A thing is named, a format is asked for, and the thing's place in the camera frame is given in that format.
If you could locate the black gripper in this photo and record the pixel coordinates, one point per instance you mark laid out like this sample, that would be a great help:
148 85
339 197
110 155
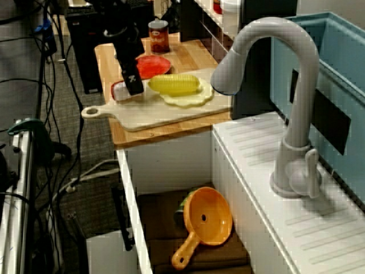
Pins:
128 50

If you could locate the red rind toy cheese wedge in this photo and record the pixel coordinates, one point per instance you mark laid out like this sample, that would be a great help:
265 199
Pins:
119 92

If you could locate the yellow toy corn cob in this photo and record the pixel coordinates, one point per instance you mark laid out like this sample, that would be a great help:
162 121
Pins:
174 84

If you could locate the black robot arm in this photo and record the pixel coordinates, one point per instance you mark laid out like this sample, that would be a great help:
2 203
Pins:
114 17

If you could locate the red round plate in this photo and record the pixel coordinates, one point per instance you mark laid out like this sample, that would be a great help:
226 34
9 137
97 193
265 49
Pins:
154 67

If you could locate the light wooden cutting board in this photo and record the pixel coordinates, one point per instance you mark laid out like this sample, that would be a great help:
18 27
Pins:
148 111

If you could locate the brown beans can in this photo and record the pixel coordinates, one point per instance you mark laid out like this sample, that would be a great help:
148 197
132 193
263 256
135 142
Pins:
159 37

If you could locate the black computer tower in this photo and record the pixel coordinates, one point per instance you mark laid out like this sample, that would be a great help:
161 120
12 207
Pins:
85 57

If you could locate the pale yellow scalloped plate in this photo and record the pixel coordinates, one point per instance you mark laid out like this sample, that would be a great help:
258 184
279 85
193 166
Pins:
205 95

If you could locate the red and yellow bottle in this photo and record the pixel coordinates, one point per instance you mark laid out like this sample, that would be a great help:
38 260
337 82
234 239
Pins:
217 7

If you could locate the white cup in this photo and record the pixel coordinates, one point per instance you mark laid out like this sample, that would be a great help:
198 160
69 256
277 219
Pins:
231 17

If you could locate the green toy can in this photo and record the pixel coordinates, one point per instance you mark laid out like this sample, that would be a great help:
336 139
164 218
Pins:
180 209

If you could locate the white toy sink basin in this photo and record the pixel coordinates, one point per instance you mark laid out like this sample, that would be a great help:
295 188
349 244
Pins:
256 177

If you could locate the grey toy faucet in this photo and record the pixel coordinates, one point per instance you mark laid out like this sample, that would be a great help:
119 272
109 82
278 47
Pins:
302 85

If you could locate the teal plastic bin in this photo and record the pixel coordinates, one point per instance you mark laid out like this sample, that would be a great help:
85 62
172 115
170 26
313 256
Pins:
342 57

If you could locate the white metal frame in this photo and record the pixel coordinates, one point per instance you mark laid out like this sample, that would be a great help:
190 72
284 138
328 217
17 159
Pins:
20 199

